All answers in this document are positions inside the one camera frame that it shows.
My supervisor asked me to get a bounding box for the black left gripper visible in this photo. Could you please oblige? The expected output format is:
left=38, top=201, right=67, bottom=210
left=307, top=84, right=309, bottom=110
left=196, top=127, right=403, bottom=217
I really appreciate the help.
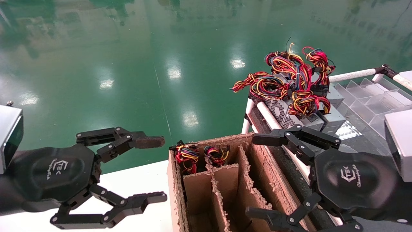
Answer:
left=8, top=127, right=168, bottom=230

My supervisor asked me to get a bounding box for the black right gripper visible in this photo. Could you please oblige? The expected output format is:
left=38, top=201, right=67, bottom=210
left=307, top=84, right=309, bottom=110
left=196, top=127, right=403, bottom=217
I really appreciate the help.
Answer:
left=246, top=125, right=403, bottom=232

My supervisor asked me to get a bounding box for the power supply with coloured wires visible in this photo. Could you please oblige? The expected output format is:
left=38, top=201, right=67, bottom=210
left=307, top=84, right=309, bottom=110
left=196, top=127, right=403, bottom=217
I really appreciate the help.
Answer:
left=203, top=145, right=231, bottom=168
left=170, top=140, right=201, bottom=175

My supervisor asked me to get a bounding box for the brown cardboard box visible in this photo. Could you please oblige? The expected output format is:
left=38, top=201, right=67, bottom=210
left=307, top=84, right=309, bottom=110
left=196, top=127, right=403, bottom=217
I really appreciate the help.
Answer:
left=167, top=132, right=318, bottom=232

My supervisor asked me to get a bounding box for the grey perforated power supply case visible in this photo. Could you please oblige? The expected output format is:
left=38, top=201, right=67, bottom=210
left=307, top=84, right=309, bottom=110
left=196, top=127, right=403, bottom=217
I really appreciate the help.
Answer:
left=262, top=97, right=325, bottom=132

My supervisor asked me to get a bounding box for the corrugated cardboard divider grid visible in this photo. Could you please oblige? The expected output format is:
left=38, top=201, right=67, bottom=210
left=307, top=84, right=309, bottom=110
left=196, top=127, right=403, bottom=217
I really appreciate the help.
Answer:
left=182, top=145, right=274, bottom=232

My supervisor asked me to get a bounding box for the clear plastic divider tray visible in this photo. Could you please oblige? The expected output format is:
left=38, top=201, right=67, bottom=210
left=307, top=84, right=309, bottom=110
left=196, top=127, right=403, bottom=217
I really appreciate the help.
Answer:
left=335, top=77, right=412, bottom=139

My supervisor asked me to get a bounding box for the black pipe joint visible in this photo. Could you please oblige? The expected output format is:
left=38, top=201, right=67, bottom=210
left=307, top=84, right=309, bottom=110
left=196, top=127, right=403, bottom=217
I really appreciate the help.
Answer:
left=373, top=64, right=399, bottom=79

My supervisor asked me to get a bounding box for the red yellow wire bundle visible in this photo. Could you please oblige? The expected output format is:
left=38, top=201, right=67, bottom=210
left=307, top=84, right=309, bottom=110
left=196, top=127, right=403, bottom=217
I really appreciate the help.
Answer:
left=302, top=46, right=336, bottom=95
left=232, top=72, right=290, bottom=100
left=265, top=42, right=306, bottom=92
left=287, top=90, right=331, bottom=116

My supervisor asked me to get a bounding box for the short white pipe post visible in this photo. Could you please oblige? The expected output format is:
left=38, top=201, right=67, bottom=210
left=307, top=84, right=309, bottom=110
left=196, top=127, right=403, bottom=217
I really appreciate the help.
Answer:
left=241, top=98, right=255, bottom=135

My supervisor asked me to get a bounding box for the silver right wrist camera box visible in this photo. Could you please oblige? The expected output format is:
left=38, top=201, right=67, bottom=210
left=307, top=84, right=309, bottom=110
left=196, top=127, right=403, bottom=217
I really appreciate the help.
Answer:
left=384, top=110, right=412, bottom=183

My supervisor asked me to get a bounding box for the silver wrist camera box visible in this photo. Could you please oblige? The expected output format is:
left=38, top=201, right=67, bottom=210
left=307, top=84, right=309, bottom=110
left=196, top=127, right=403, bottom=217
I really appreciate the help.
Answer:
left=384, top=110, right=412, bottom=183
left=0, top=101, right=24, bottom=174

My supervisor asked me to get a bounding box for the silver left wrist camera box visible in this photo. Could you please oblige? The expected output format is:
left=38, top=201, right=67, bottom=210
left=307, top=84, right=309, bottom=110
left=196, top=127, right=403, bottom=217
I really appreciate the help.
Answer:
left=0, top=101, right=24, bottom=174

